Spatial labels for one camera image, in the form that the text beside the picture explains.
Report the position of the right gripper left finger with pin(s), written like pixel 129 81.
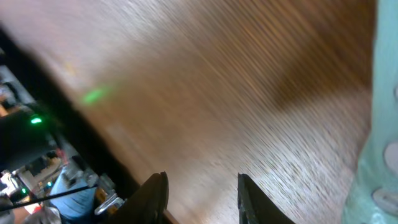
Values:
pixel 147 205

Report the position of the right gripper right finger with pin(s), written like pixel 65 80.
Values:
pixel 255 207

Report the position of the teal tissue packet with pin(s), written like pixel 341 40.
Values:
pixel 373 194

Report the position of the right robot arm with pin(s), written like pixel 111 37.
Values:
pixel 24 138

